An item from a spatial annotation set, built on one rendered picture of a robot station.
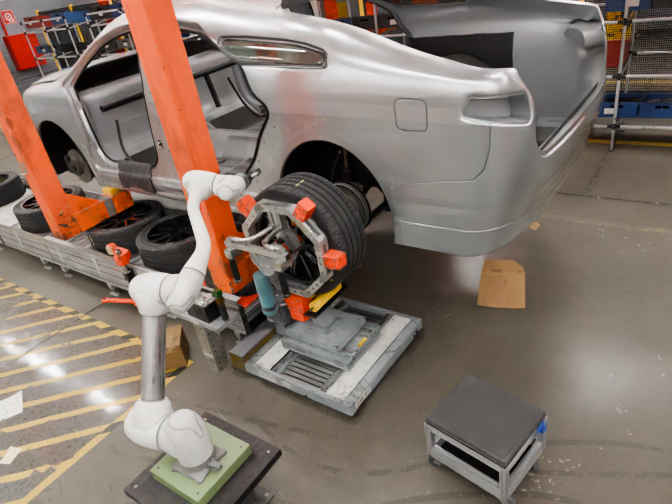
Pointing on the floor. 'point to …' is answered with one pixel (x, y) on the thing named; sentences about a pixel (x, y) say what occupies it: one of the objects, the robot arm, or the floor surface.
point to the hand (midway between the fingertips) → (257, 172)
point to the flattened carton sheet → (502, 284)
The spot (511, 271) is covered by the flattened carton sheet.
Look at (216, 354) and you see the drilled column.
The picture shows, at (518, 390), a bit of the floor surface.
